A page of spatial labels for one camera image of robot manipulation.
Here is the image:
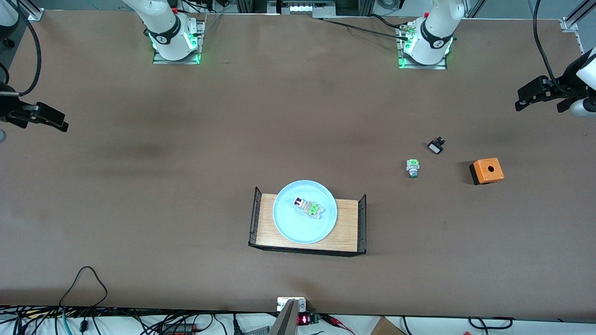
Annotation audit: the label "light blue round plate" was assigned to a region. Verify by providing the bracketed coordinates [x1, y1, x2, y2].
[272, 180, 338, 245]

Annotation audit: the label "wooden shelf black mesh sides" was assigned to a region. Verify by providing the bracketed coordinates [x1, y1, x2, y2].
[248, 187, 367, 257]

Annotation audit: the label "device with white lights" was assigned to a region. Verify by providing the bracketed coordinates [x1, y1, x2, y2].
[267, 0, 337, 19]

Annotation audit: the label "brown cardboard piece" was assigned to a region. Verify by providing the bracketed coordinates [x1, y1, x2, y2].
[370, 316, 406, 335]

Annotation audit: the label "red and black clip leads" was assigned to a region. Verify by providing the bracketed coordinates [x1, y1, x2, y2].
[320, 314, 355, 335]

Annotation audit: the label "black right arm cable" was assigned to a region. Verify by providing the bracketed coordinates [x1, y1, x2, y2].
[0, 0, 42, 97]

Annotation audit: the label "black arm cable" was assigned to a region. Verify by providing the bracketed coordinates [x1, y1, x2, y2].
[0, 0, 42, 97]
[532, 0, 566, 94]

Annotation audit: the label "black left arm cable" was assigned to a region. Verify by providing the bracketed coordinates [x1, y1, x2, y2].
[532, 0, 566, 94]

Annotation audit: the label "aluminium frame profile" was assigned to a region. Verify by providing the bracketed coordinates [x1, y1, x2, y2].
[18, 0, 45, 21]
[560, 0, 596, 32]

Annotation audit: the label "orange button enclosure box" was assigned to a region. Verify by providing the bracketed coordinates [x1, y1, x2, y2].
[468, 158, 505, 186]

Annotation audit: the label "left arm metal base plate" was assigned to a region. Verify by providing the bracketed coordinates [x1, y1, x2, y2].
[397, 21, 448, 70]

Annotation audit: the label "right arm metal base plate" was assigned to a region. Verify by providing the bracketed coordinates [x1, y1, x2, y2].
[152, 19, 205, 65]

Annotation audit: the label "thin black looped cable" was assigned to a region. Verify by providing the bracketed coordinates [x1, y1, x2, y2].
[58, 266, 108, 308]

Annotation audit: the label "black cable across table edge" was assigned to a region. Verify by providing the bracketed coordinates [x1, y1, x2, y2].
[320, 18, 411, 40]

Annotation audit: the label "black cable coil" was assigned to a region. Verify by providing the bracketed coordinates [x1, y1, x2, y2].
[467, 316, 514, 332]

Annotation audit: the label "tangled black cable bundle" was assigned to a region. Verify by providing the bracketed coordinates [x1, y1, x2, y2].
[0, 305, 280, 335]

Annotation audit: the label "silver metal bracket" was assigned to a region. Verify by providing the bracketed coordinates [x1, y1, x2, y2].
[277, 297, 307, 313]

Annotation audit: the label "grey camera pole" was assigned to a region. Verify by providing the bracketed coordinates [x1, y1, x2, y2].
[269, 299, 299, 335]

